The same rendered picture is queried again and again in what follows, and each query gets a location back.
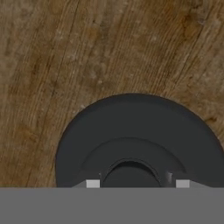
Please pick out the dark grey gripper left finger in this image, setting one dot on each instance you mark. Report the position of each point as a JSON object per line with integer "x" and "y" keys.
{"x": 92, "y": 184}

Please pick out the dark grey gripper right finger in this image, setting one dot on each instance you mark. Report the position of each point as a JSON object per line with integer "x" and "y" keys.
{"x": 182, "y": 184}

